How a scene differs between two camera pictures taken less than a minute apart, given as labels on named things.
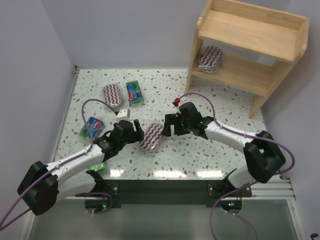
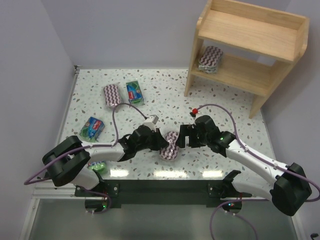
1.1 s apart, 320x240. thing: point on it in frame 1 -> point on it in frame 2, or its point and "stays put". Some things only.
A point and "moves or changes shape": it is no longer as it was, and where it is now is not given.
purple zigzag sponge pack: x=208 y=60 stays put
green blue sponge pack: x=134 y=93 stays put
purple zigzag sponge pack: x=112 y=95 stays put
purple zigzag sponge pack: x=151 y=137 moves or changes shape
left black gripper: x=135 y=130 -> x=155 y=140
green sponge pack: x=100 y=168 stays put
